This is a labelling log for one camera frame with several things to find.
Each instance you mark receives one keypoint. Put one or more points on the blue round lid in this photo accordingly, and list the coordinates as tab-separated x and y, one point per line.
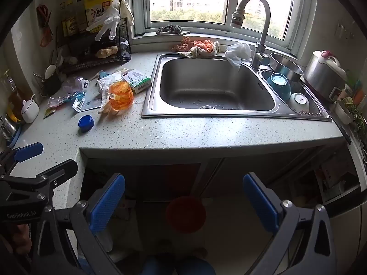
86	123

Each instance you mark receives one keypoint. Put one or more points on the grey curved faucet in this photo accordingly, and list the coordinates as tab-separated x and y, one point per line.
265	25

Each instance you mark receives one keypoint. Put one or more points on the dark utensil holder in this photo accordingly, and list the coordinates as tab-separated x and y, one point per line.
51	86

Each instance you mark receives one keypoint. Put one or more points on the silver rice cooker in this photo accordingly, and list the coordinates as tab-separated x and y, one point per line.
322	74

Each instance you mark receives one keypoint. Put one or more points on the blue wrapper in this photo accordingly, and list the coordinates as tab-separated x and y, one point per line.
76	94

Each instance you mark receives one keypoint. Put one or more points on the orange plastic bottle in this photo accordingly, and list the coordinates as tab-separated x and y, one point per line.
121	96

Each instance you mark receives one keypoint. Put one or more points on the white framed window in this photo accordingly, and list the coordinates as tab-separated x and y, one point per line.
231	11

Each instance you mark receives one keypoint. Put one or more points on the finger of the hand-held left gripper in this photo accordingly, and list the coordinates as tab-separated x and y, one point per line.
60	170
28	151

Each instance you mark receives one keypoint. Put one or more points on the yellow box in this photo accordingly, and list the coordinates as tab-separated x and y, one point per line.
70	25

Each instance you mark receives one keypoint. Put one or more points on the orange brown rag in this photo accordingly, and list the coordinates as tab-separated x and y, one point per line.
183	43

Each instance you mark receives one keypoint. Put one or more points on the green white carton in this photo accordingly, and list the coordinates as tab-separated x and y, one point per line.
137	80

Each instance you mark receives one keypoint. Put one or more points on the red orange scissors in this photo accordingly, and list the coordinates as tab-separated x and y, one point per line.
46	35

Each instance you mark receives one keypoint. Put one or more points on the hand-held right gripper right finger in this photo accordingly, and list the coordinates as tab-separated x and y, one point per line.
261	203

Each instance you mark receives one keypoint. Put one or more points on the orange white rag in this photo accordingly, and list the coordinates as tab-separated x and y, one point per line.
204	47

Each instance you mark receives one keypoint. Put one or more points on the glass oil jar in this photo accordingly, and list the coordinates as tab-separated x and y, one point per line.
13	97

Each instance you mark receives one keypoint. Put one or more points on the white lidded sugar pot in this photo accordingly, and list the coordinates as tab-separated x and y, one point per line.
29	110

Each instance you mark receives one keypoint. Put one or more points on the dark scouring pad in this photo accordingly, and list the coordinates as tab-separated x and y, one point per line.
169	29

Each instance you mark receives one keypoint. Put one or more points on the cream hanging glove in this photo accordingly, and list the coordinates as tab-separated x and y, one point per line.
127	11

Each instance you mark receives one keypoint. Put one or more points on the blue tray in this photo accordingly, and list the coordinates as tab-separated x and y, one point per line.
15	140

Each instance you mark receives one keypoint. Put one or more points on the white ladle spoon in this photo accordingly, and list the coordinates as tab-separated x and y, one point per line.
50	71

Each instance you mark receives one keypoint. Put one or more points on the clear red wrapper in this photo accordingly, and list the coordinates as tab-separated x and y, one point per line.
56	102

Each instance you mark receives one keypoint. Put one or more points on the white printed paper card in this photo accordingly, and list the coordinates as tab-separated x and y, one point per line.
91	101

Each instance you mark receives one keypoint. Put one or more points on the brown bread roll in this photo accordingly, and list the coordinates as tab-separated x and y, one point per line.
106	51

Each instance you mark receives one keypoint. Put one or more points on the steel kettle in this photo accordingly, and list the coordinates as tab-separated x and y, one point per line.
7	129

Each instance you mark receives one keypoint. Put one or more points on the crumpled white plastic bag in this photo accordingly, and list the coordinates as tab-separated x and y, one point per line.
124	226

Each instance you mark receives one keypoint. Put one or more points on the stainless steel basin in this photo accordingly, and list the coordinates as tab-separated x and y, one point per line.
286	67

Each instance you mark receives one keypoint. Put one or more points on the red trash bin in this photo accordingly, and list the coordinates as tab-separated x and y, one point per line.
186	214

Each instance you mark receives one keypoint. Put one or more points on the blue bowl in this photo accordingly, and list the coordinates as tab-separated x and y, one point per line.
278	86

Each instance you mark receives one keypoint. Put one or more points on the yellow detergent bottle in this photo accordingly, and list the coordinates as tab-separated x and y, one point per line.
96	5

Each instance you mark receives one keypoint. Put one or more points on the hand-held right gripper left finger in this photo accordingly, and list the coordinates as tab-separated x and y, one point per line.
107	203

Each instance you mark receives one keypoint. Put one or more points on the white bowl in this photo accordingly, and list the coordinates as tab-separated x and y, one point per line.
299	101

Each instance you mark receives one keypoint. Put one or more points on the white dish with vegetables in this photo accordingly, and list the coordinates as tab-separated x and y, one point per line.
342	111

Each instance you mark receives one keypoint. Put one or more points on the green herbs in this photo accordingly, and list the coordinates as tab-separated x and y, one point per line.
358	117

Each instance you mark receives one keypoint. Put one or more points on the stainless steel sink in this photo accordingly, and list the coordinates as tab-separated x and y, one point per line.
215	91

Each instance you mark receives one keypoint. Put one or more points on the white hanging rubber glove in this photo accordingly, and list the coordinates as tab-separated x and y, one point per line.
110	17

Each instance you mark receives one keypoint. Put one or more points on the white open shelf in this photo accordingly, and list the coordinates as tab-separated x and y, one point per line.
338	177

